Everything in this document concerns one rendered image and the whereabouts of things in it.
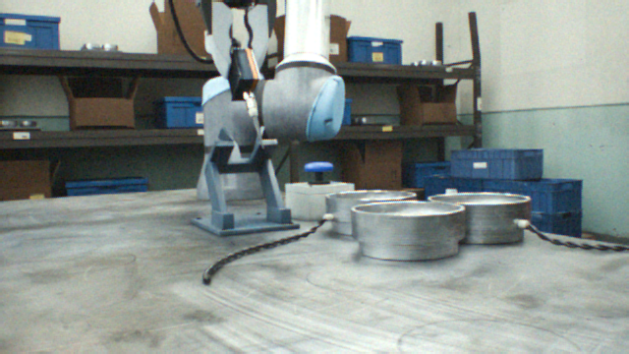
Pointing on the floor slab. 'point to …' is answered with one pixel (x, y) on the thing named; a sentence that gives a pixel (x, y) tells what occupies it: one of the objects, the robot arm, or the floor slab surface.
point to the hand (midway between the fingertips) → (241, 68)
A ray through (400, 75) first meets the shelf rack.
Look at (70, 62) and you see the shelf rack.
